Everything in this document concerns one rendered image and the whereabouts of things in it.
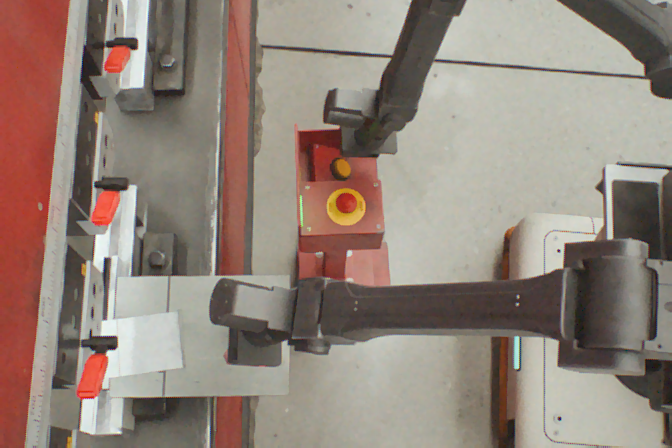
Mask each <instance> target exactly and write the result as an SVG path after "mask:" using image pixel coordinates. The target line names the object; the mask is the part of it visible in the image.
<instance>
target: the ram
mask: <svg viewBox="0 0 672 448"><path fill-rule="evenodd" d="M71 1H72V0H0V448H27V440H28V430H29V420H30V410H31V400H32V390H33V380H34V370H35V360H36V350H37V340H38V330H39V320H40V310H41V300H42V290H43V280H44V270H45V260H46V250H47V240H48V230H49V220H50V210H51V200H52V191H53V181H54V171H55V161H56V151H57V141H58V131H59V121H60V111H61V101H62V91H63V81H64V71H65V61H66V51H67V41H68V31H69V21H70V11H71ZM86 11H87V0H81V1H80V11H79V22H78V32H77V42H76V53H75V63H74V74H73V84H72V94H71V105H70V115H69V125H68V136H67V146H66V157H65V167H64V177H63V188H62V198H61V209H60V219H59V229H58V240H57V250H56V260H55V271H54V281H53V292H52V302H51V312H50V323H49V333H48V343H47V354H46V364H45V375H44V385H43V395H42V406H41V416H40V426H39V437H38V447H37V448H46V440H47V429H48V418H49V408H50V397H51V386H52V375H53V365H54V354H55V343H56V333H57V322H58V311H59V300H60V290H61V279H62V268H63V258H64V247H65V236H66V225H67V215H68V204H69V193H70V182H71V172H72V161H73V150H74V140H75V129H76V118H77V107H78V97H79V86H80V75H81V65H82V54H83V43H84V32H85V22H86Z"/></svg>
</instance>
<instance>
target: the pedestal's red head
mask: <svg viewBox="0 0 672 448"><path fill-rule="evenodd" d="M294 132H295V161H296V191H297V220H298V232H299V245H300V251H301V252H326V251H350V250H374V249H380V248H381V245H382V241H383V237H384V233H385V226H384V212H383V197H382V183H381V179H380V180H378V172H377V159H353V157H343V156H341V152H340V143H341V129H339V128H330V129H303V130H298V126H297V123H295V124H294ZM298 132H299V144H300V172H301V201H302V229H301V210H300V182H299V154H298ZM335 158H340V159H343V160H345V161H347V162H348V164H349V165H350V169H351V172H350V175H349V178H348V179H347V180H346V181H339V180H337V179H335V178H334V176H333V175H332V173H331V170H330V164H331V162H332V160H333V159H335ZM344 188H348V189H352V190H355V191H357V192H358V193H359V194H360V195H361V196H362V197H363V199H364V202H365V212H364V215H363V217H362V218H361V219H360V220H359V221H358V222H356V223H354V224H352V225H340V224H338V223H336V222H334V221H333V220H332V219H331V218H330V216H329V215H328V212H327V201H328V199H329V197H330V196H331V194H333V193H334V192H335V191H337V190H339V189H344Z"/></svg>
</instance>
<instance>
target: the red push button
mask: <svg viewBox="0 0 672 448"><path fill-rule="evenodd" d="M335 204H336V207H337V209H338V210H339V211H340V212H342V213H351V212H353V211H354V210H355V209H356V207H357V199H356V198H355V196H354V195H352V194H351V193H342V194H340V195H339V196H338V197H337V199H336V202H335Z"/></svg>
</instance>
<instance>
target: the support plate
mask: <svg viewBox="0 0 672 448"><path fill-rule="evenodd" d="M223 277H224V278H229V279H234V280H238V281H243V282H247V283H252V284H256V285H261V286H265V287H268V288H269V289H271V287H272V286H279V287H284V288H288V289H290V276H289V275H250V276H171V282H170V302H169V312H176V311H178V308H179V309H180V310H181V311H182V324H183V337H184V349H185V362H186V368H178V369H171V370H166V382H165V396H162V387H163V373H158V371H156V372H149V373H142V374H134V375H127V376H120V377H112V378H110V391H109V397H110V398H142V397H211V396H281V395H289V370H290V346H289V345H287V343H288V340H287V341H284V342H282V363H281V365H280V366H277V367H270V368H264V367H249V366H234V365H227V364H226V361H225V358H224V357H223V355H224V353H225V351H226V350H227V349H228V346H229V327H225V326H220V325H214V324H212V323H211V321H210V317H209V304H210V299H211V295H212V292H213V289H214V287H215V285H216V283H217V282H218V281H219V280H220V279H221V278H223ZM167 289H168V276H163V277H118V278H117V292H116V306H115V320H117V319H123V318H131V317H138V316H146V315H153V314H161V313H166V308H167Z"/></svg>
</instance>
